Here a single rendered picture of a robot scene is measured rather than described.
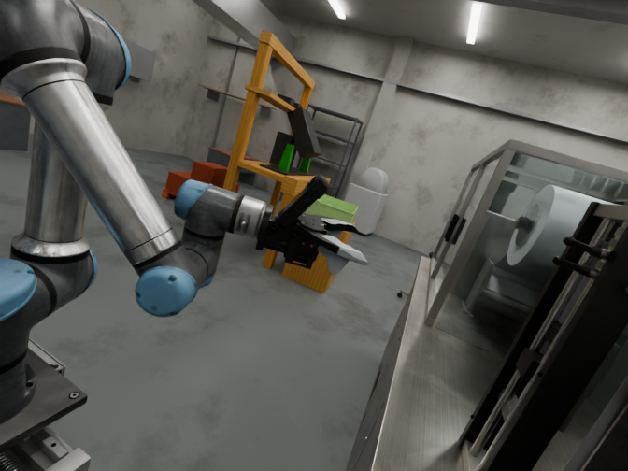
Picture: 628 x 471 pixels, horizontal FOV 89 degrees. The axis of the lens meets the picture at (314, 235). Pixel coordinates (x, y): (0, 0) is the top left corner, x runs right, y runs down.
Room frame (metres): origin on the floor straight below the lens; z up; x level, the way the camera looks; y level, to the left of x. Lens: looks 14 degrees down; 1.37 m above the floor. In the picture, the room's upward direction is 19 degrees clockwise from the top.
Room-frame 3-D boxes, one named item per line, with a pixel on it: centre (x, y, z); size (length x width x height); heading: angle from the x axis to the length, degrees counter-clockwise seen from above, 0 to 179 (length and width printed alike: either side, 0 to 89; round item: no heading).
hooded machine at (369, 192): (7.03, -0.80, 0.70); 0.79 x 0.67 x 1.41; 72
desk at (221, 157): (7.78, 2.39, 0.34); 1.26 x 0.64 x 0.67; 162
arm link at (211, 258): (0.56, 0.20, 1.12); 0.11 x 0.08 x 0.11; 7
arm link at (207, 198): (0.58, 0.20, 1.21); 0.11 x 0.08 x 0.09; 97
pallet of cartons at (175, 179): (5.13, 1.93, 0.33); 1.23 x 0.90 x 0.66; 164
